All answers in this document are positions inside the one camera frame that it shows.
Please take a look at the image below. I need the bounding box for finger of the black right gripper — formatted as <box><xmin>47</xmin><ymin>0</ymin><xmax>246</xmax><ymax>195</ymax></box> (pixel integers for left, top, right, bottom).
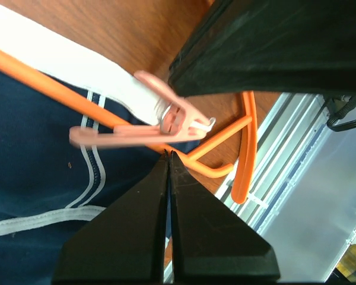
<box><xmin>169</xmin><ymin>0</ymin><xmax>356</xmax><ymax>97</ymax></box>

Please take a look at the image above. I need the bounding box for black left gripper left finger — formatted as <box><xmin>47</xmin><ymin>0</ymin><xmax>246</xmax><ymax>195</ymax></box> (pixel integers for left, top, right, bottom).
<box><xmin>52</xmin><ymin>153</ymin><xmax>169</xmax><ymax>284</ymax></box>

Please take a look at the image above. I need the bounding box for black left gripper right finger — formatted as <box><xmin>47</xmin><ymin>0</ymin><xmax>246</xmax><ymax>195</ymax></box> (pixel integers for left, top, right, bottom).
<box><xmin>169</xmin><ymin>152</ymin><xmax>281</xmax><ymax>284</ymax></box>

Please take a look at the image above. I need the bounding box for orange plastic hanger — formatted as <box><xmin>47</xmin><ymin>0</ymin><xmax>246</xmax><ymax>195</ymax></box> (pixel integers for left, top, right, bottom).
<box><xmin>0</xmin><ymin>50</ymin><xmax>258</xmax><ymax>204</ymax></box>

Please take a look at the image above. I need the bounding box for navy blue underwear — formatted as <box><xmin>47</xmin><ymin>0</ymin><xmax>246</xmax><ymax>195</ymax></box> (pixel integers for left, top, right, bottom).
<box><xmin>0</xmin><ymin>5</ymin><xmax>159</xmax><ymax>284</ymax></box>

